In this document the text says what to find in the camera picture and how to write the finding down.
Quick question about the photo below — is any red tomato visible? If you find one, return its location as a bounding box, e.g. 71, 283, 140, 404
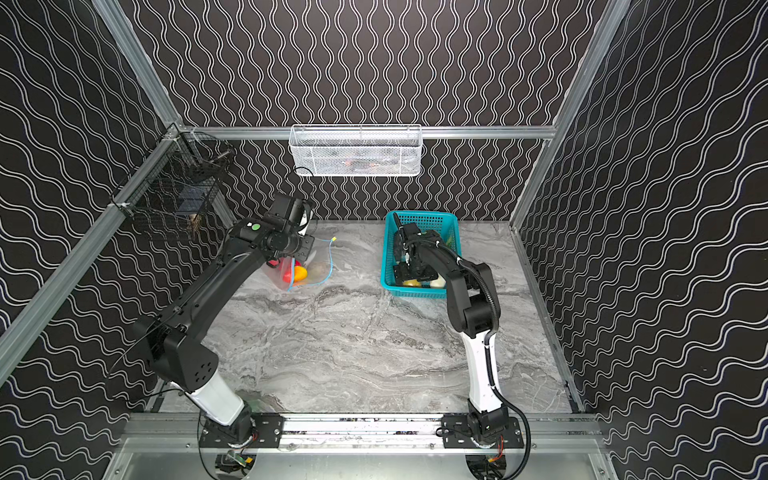
265, 257, 294, 283

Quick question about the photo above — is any small orange fruit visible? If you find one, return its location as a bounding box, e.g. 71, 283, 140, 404
287, 266, 308, 282

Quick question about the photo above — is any clear zip top bag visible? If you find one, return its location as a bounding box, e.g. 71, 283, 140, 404
261, 237, 337, 291

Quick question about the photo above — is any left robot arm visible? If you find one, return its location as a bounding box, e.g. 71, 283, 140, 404
135, 194, 314, 427

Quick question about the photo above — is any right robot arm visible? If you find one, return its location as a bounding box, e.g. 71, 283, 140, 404
392, 214, 506, 419

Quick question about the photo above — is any teal plastic basket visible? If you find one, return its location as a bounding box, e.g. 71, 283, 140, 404
380, 210, 462, 300

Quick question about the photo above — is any brass object in basket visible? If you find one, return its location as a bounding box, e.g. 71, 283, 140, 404
187, 214, 203, 234

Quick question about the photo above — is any clear wall-mounted basket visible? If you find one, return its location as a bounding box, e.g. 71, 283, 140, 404
288, 124, 424, 177

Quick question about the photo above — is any black wire wall basket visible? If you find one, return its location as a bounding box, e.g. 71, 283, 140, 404
119, 130, 235, 241

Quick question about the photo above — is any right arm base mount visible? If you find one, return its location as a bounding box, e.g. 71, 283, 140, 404
435, 413, 525, 449

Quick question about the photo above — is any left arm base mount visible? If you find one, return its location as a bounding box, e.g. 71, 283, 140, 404
198, 413, 286, 448

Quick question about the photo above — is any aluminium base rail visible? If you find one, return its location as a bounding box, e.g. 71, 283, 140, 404
120, 413, 603, 455

